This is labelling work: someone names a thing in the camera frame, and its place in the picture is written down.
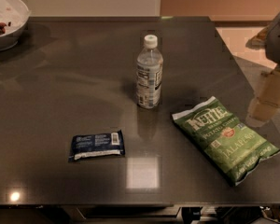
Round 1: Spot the white bowl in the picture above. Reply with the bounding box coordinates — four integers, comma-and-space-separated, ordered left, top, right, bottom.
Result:
0, 0, 31, 50

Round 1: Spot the dark blue snack packet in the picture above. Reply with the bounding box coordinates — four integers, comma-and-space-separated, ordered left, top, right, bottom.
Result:
68, 131, 125, 162

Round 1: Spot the green Kettle chips bag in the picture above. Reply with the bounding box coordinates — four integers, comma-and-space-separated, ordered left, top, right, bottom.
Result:
172, 96, 280, 186

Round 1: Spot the clear plastic water bottle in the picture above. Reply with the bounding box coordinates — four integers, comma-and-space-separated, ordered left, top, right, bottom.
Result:
136, 35, 163, 109

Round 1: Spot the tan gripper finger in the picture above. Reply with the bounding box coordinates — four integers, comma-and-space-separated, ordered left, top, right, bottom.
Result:
245, 64, 280, 127

